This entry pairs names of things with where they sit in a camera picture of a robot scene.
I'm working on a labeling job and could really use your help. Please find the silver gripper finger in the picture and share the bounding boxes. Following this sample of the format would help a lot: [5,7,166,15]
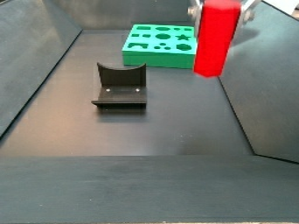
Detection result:
[238,0,262,25]
[187,0,205,39]

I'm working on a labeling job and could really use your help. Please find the red hexagonal prism block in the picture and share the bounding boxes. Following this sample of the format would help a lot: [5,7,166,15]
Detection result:
[193,0,242,78]

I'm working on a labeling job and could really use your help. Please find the green shape sorting board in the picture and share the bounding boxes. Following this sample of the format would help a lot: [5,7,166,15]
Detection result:
[122,24,197,69]

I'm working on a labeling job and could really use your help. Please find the black curved holder bracket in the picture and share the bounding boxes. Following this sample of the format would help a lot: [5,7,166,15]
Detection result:
[91,63,147,107]

